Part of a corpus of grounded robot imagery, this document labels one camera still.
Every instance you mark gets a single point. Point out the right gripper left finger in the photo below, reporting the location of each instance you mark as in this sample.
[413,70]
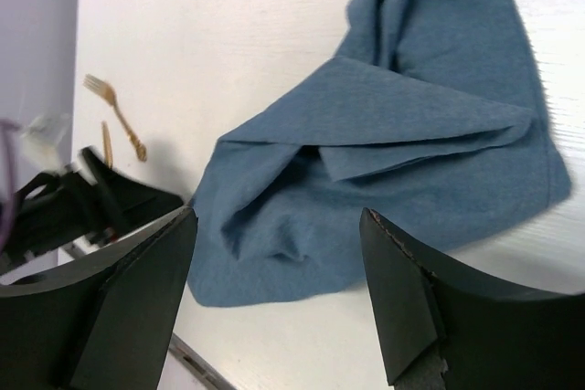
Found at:
[103,321]

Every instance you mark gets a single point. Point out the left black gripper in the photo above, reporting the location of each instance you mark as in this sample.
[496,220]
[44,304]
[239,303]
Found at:
[55,209]

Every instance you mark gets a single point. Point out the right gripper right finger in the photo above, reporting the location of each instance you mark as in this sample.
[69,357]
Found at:
[445,325]

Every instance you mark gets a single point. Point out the blue cloth napkin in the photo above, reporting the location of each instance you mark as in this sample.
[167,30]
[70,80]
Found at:
[431,112]

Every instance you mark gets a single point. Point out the gold knife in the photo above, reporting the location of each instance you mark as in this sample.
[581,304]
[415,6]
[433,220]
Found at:
[107,144]

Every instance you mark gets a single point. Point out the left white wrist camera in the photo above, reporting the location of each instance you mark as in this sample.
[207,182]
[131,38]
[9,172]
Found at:
[40,141]

